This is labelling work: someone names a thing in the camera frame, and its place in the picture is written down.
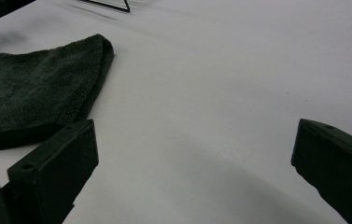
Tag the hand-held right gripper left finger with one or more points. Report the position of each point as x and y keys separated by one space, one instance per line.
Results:
x=59 y=169

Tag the dark green towel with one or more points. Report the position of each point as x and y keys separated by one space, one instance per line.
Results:
x=32 y=90

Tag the black metal stand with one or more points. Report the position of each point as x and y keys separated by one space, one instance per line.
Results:
x=114 y=5

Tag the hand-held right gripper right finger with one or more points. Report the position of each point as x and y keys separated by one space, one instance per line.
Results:
x=340 y=165

